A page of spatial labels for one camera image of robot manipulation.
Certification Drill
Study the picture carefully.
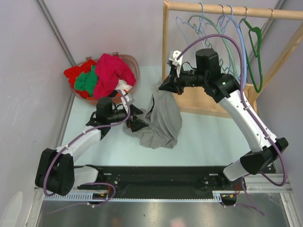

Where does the dark green velvet hanger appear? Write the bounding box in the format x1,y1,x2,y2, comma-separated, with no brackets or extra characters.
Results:
239,7,263,94

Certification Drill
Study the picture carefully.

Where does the red garment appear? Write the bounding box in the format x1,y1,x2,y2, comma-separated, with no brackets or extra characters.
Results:
63,59,97,98

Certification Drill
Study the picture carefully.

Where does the light blue plastic hanger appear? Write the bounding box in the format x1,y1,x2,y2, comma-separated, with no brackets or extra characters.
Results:
216,5,247,88

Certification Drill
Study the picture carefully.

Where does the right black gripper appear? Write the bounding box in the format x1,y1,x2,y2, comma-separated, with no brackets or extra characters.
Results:
159,64,207,96

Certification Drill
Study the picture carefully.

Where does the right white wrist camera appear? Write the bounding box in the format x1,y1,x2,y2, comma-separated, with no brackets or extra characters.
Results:
167,50,183,66

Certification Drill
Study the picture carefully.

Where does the light green plastic hanger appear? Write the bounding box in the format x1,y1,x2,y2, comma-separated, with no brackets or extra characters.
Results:
187,15,238,79

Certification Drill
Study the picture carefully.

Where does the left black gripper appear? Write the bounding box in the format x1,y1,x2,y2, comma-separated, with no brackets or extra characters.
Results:
107,105,148,132

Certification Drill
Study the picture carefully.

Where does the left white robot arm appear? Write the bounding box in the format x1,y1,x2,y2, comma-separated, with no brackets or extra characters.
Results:
35,97,147,196

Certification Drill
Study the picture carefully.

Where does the white garment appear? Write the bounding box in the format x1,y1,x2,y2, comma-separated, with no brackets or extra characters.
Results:
115,79,133,92

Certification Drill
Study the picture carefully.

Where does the blue wavy hanger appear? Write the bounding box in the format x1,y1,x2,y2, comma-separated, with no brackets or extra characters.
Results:
193,2,237,74

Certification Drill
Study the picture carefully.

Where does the green garment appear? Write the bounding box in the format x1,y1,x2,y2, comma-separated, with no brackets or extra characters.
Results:
74,65,98,97

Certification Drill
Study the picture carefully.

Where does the transparent pink laundry basket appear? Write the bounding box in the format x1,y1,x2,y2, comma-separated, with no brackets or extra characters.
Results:
71,52,140,105

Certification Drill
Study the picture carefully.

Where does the light blue slotted cable duct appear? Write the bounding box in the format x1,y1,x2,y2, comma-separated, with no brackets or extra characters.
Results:
43,192,222,202

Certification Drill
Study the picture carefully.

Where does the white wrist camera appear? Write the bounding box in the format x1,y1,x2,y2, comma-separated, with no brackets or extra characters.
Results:
121,93,134,105
167,50,183,66

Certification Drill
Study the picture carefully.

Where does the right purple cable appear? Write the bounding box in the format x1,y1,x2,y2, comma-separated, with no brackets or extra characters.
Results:
176,33,288,217

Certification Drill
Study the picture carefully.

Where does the wooden clothes rack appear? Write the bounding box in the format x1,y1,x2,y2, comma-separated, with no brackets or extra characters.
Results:
162,0,303,118

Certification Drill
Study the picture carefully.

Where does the grey t shirt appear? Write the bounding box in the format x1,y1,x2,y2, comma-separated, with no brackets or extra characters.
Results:
123,81,182,149

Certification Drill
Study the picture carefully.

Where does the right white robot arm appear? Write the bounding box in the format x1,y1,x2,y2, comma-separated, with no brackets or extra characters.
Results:
159,48,288,190

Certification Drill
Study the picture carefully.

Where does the aluminium rail frame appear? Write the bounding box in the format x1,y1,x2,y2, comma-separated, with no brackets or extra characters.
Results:
25,175,303,227

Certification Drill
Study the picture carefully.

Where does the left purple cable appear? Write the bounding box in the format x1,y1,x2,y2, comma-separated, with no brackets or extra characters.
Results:
44,91,132,215

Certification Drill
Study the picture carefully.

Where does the purple cable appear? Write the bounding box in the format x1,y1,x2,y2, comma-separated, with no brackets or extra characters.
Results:
176,33,288,217
44,91,132,215

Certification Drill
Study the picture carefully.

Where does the light blue wire hanger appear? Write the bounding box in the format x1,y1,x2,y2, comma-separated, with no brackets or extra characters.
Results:
175,13,206,45

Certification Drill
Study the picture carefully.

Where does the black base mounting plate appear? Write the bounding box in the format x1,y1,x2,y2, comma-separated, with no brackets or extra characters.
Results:
78,166,246,199

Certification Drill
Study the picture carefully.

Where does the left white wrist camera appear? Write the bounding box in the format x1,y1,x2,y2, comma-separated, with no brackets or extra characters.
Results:
121,93,134,105

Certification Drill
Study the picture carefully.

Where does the magenta garment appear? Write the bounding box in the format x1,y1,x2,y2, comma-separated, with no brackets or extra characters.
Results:
93,53,136,99

